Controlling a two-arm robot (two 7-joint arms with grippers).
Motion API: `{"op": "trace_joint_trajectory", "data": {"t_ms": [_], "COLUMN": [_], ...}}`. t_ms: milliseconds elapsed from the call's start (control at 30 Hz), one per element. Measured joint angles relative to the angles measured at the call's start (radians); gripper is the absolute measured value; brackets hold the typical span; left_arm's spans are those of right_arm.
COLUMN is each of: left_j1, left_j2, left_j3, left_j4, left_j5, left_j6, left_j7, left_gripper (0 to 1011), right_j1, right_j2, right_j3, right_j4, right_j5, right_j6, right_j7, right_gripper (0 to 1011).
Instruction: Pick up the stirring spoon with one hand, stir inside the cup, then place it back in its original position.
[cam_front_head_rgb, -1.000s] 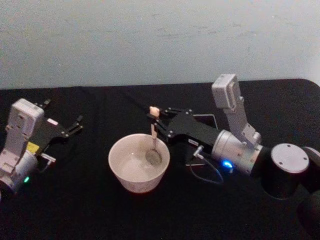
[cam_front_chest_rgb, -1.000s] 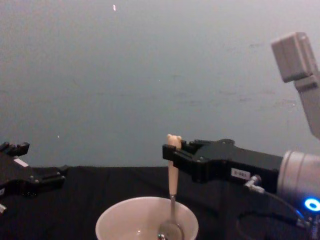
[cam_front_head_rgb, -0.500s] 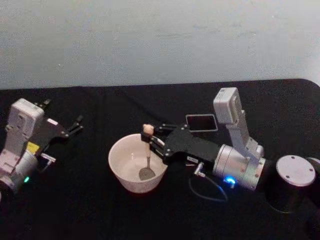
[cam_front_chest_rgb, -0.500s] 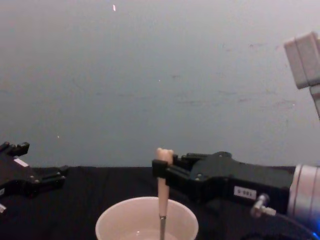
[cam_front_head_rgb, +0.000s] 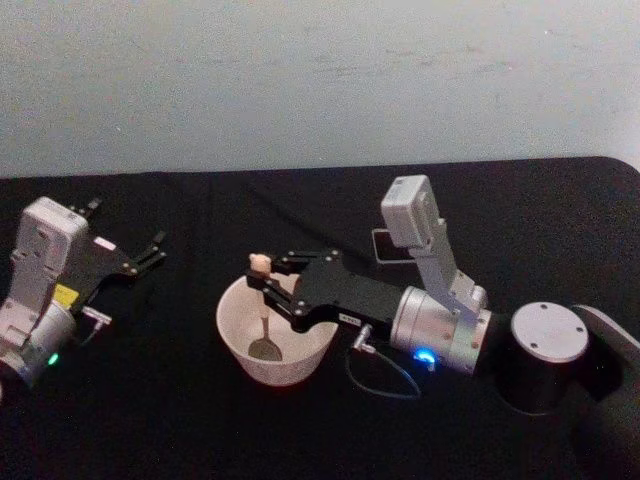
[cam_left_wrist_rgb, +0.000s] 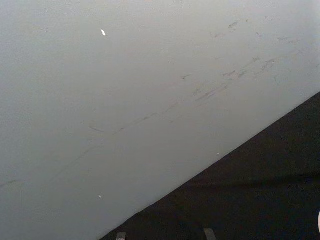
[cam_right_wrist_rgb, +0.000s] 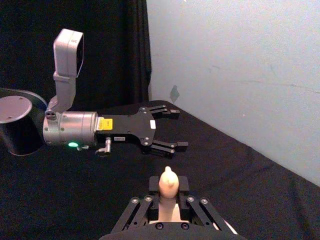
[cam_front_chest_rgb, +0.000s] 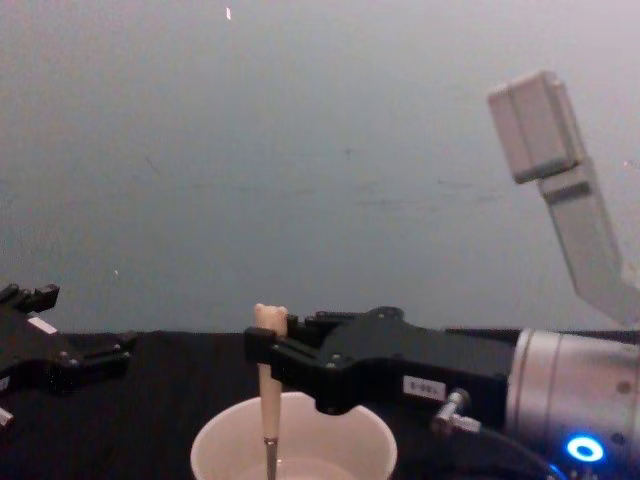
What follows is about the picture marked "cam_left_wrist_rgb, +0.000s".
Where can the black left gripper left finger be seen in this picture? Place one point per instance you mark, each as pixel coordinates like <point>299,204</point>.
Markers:
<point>121,236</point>

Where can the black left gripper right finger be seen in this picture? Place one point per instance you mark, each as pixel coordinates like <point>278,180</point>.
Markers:
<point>209,234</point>

